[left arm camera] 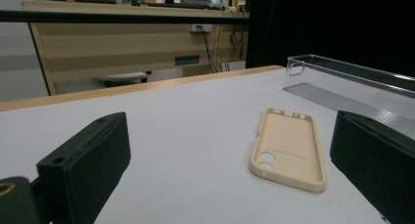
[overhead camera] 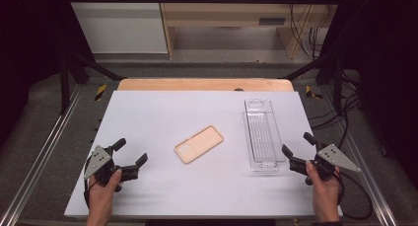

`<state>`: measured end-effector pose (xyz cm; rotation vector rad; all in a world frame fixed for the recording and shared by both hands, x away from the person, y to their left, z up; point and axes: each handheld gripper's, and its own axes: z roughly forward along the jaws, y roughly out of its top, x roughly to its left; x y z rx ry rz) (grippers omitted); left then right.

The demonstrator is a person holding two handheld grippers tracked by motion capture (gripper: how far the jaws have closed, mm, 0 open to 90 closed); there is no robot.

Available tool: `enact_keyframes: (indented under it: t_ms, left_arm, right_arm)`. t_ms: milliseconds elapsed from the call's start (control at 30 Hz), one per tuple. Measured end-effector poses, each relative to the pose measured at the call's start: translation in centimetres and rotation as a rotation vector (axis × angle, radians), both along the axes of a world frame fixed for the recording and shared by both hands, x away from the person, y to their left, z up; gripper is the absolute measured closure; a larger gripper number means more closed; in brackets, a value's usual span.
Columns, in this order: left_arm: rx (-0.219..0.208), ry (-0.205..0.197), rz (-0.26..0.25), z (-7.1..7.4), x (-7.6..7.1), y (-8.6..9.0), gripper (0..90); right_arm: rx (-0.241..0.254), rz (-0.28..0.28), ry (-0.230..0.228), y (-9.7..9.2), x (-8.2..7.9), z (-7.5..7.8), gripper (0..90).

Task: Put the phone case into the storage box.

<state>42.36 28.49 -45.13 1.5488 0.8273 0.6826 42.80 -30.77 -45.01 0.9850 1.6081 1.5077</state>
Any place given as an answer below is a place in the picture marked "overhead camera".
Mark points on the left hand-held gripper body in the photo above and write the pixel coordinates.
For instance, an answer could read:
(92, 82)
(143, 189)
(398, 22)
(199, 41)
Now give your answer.
(98, 160)

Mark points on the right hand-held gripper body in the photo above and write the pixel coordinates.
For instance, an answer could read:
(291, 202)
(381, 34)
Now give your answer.
(335, 158)

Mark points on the clear plastic packaging tray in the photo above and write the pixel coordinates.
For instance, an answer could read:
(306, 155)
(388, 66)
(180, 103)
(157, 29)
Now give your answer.
(263, 134)

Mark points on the beige phone case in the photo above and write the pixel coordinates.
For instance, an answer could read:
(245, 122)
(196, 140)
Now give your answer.
(198, 144)

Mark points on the person's left hand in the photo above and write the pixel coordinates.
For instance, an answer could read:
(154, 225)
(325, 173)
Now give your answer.
(100, 196)

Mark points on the person's right hand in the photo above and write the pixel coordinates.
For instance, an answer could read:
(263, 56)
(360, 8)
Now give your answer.
(323, 196)

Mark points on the white table board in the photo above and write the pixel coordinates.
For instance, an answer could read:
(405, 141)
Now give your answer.
(184, 186)

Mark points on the wooden table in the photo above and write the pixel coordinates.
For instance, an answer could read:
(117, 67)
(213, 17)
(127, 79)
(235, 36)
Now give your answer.
(184, 84)

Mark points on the black curtain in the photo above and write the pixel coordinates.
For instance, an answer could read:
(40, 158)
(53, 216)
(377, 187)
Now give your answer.
(29, 55)
(384, 71)

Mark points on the white cabinet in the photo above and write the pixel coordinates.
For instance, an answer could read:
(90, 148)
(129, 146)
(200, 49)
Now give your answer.
(121, 28)

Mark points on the grey desk label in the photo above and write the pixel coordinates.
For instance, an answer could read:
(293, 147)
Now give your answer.
(271, 21)

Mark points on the wooden desk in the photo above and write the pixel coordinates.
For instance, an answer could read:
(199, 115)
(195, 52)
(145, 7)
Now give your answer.
(223, 14)

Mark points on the aluminium rail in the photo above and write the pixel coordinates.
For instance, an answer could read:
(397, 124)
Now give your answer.
(39, 160)
(371, 180)

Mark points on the black frame strut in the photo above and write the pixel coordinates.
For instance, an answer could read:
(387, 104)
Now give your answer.
(337, 88)
(64, 84)

